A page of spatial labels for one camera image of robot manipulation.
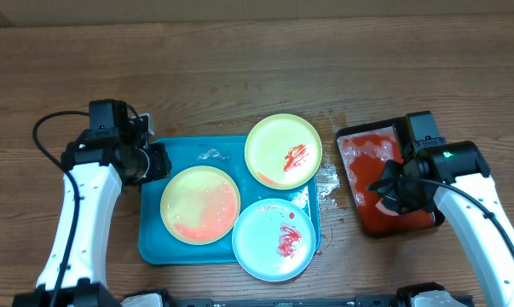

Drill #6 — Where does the yellow plate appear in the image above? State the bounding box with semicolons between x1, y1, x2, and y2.
160;165;241;245

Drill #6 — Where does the teal plastic tray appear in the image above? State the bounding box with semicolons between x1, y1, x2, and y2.
138;135;321;265

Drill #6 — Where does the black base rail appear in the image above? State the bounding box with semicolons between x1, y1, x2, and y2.
124;283;475;307

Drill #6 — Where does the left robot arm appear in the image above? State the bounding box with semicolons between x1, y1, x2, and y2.
13;99;171;306

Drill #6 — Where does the pink and black sponge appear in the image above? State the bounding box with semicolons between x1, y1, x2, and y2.
375;199;399;216

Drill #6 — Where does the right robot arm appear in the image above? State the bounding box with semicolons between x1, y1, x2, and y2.
368;111;514;306

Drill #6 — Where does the light blue plate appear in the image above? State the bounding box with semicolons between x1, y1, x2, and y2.
232;199;317;282

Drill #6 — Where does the yellow-green plate top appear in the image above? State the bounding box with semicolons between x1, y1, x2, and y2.
244;113;322;190

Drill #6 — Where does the black tray with red liquid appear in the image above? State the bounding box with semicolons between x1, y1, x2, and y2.
336;119;444;238

